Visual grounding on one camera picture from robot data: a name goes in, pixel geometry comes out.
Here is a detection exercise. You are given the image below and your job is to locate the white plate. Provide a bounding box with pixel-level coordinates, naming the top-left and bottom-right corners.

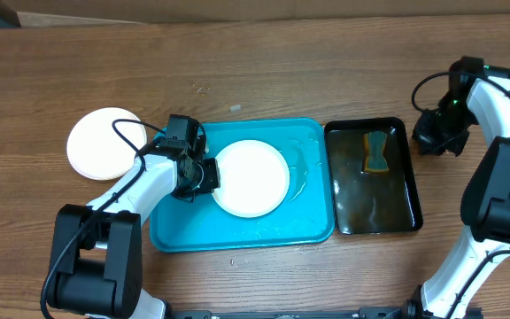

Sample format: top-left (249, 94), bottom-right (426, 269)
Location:
top-left (66, 107), bottom-right (139, 180)
top-left (212, 140), bottom-right (290, 218)

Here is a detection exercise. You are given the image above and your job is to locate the green yellow sponge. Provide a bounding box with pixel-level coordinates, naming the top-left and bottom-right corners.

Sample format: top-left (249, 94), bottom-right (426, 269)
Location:
top-left (363, 131), bottom-right (389, 173)

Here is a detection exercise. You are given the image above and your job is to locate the white plate top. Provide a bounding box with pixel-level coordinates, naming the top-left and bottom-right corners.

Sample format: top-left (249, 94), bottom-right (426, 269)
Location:
top-left (66, 107), bottom-right (139, 180)

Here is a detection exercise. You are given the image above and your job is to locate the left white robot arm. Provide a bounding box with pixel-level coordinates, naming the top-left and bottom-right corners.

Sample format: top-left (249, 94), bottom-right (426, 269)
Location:
top-left (40, 114), bottom-right (220, 318)

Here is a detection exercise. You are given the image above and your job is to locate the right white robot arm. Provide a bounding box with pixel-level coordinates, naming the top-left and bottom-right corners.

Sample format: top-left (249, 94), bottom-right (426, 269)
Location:
top-left (389, 56), bottom-right (510, 318)

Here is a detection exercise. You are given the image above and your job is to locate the black water tray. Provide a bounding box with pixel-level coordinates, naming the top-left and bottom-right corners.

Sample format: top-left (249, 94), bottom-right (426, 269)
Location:
top-left (324, 117), bottom-right (423, 235)

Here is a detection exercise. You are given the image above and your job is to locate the teal plastic tray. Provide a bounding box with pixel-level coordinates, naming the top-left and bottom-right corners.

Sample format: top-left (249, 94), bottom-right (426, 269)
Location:
top-left (150, 118), bottom-right (335, 253)

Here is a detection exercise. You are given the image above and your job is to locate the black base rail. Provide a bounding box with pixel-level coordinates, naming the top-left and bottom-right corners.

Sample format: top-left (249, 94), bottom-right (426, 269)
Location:
top-left (166, 305), bottom-right (484, 319)

